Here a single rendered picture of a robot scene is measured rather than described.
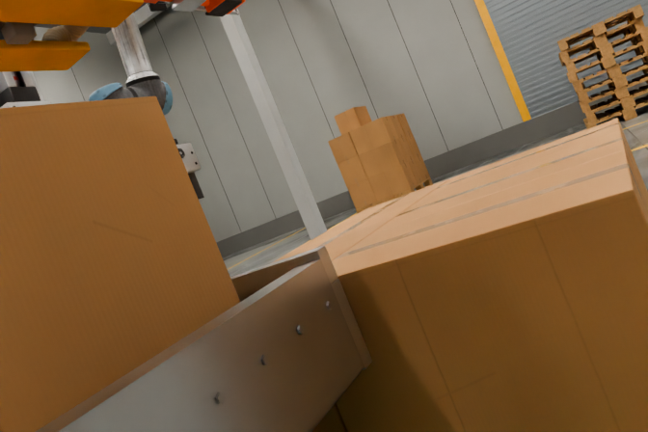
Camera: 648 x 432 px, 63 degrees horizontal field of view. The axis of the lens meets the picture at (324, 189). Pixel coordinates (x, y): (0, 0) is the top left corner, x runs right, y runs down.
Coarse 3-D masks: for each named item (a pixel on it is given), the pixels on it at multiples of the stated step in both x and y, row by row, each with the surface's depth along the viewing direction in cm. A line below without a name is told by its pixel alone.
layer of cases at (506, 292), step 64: (448, 192) 156; (512, 192) 108; (576, 192) 82; (640, 192) 94; (384, 256) 94; (448, 256) 84; (512, 256) 79; (576, 256) 75; (640, 256) 71; (384, 320) 92; (448, 320) 86; (512, 320) 81; (576, 320) 77; (640, 320) 73; (384, 384) 94; (448, 384) 88; (512, 384) 83; (576, 384) 78; (640, 384) 74
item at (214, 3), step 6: (210, 0) 140; (216, 0) 139; (222, 0) 138; (228, 0) 139; (234, 0) 141; (240, 0) 143; (204, 6) 141; (210, 6) 140; (216, 6) 139; (222, 6) 141; (228, 6) 142; (234, 6) 144; (210, 12) 142; (216, 12) 143; (222, 12) 144; (228, 12) 146
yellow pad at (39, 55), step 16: (0, 48) 94; (16, 48) 96; (32, 48) 99; (48, 48) 102; (64, 48) 104; (80, 48) 107; (0, 64) 99; (16, 64) 102; (32, 64) 105; (48, 64) 108; (64, 64) 111
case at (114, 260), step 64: (0, 128) 66; (64, 128) 72; (128, 128) 81; (0, 192) 63; (64, 192) 70; (128, 192) 78; (192, 192) 87; (0, 256) 61; (64, 256) 67; (128, 256) 74; (192, 256) 83; (0, 320) 59; (64, 320) 64; (128, 320) 71; (192, 320) 79; (0, 384) 57; (64, 384) 62
